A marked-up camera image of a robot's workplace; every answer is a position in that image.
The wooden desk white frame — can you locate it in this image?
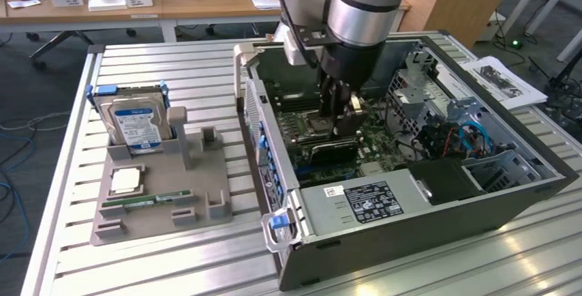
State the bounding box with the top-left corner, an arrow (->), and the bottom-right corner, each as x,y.
0,0 -> 413,43

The open grey PC case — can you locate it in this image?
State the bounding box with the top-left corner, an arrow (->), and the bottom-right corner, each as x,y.
232,35 -> 581,292

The white wall box red button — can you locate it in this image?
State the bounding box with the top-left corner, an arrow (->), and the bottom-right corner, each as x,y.
481,11 -> 509,43

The red wire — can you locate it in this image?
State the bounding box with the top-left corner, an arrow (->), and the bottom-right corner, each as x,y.
447,127 -> 461,156

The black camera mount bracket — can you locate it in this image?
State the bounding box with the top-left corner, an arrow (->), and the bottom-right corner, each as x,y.
293,25 -> 341,47

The green motherboard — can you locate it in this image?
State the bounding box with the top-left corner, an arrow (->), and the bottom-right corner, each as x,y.
267,84 -> 413,190

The grey power supply unit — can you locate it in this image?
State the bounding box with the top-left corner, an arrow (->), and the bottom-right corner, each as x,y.
298,168 -> 433,239

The grey plastic parts rack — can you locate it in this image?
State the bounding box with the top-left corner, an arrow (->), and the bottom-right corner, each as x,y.
90,106 -> 234,248

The blue slot latch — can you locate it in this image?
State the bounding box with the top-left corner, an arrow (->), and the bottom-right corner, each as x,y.
255,121 -> 268,151

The stack of printed papers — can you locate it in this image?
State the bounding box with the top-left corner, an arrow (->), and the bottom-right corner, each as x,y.
458,55 -> 550,111

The silver perforated drive cage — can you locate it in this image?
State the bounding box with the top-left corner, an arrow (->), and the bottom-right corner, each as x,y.
385,67 -> 458,140

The black chair base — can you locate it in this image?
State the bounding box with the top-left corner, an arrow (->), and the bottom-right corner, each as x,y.
27,29 -> 98,71

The green RAM stick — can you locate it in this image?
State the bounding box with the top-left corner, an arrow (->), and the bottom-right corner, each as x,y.
100,192 -> 190,208

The blue floor cable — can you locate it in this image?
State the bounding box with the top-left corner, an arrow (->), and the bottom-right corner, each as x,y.
0,131 -> 34,263

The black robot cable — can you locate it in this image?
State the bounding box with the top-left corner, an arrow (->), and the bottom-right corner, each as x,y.
278,0 -> 321,69

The CPU socket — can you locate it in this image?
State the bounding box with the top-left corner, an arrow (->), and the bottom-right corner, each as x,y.
303,108 -> 338,132

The black power wire bundle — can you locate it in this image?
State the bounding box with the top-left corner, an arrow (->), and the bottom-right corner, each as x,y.
414,124 -> 457,160

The black low-profile graphics card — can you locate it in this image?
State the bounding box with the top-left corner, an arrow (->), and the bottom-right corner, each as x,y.
307,137 -> 359,166

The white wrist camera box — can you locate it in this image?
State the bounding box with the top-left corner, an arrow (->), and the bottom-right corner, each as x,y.
285,42 -> 319,67

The silver chipset heatsink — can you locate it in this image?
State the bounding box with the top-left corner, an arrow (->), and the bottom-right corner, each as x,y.
361,162 -> 389,178

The silver disk bay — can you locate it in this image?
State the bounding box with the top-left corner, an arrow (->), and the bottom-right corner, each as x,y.
461,149 -> 542,194

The flat white box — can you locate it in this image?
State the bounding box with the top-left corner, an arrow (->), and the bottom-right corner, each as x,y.
87,0 -> 128,12

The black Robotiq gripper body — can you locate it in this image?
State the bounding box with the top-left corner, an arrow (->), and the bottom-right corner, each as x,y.
318,42 -> 387,91

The hard disk in blue caddy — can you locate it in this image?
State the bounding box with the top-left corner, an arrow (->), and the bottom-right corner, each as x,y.
84,83 -> 176,156

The white table frame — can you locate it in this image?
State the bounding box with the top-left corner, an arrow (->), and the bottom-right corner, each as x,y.
498,0 -> 582,62

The silver CPU chip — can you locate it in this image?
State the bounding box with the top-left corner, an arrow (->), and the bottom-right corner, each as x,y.
108,168 -> 144,195

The black-labelled RAM stick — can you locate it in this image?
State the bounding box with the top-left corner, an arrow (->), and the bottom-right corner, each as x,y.
298,134 -> 361,152

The blue data wire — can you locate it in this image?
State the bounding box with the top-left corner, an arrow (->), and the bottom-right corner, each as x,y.
455,121 -> 495,159

